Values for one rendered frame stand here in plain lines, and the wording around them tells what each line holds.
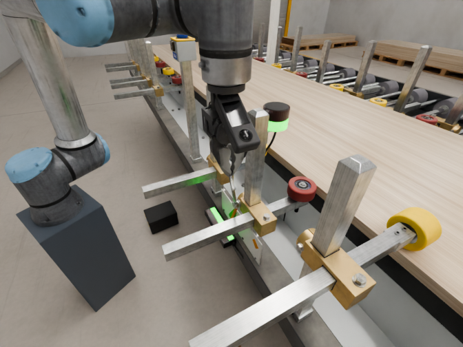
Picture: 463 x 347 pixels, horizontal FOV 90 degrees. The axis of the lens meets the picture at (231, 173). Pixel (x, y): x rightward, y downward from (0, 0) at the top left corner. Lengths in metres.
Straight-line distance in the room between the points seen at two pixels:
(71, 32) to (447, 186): 0.93
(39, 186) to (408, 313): 1.19
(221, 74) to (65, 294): 1.56
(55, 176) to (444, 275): 1.18
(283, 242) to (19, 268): 1.65
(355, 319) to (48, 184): 1.11
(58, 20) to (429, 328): 0.86
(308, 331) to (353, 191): 0.43
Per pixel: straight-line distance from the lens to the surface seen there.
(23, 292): 1.89
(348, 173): 0.35
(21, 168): 1.08
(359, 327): 0.83
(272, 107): 0.54
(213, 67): 0.42
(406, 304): 0.74
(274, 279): 0.73
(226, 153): 0.49
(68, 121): 1.06
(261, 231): 0.63
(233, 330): 0.40
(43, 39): 0.97
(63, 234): 1.18
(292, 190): 0.68
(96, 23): 0.38
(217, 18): 0.40
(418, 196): 0.82
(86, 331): 1.59
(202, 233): 0.61
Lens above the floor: 1.34
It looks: 37 degrees down
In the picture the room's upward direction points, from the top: straight up
